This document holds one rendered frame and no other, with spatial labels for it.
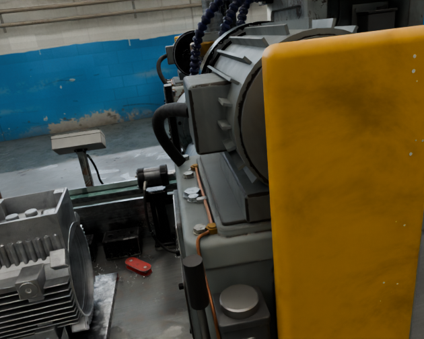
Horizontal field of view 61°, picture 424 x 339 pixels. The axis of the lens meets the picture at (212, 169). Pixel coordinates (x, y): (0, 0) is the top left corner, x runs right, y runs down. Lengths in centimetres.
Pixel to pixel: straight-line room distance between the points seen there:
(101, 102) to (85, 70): 57
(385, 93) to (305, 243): 13
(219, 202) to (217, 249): 7
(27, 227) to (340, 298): 43
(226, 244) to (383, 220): 15
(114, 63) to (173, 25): 119
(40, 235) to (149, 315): 36
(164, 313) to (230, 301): 47
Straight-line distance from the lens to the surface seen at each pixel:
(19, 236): 59
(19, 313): 61
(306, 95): 26
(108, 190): 121
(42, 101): 671
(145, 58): 652
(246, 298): 39
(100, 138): 131
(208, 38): 100
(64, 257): 57
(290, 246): 31
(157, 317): 85
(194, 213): 44
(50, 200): 66
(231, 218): 39
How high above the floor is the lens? 136
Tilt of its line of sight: 21 degrees down
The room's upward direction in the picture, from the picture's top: 7 degrees counter-clockwise
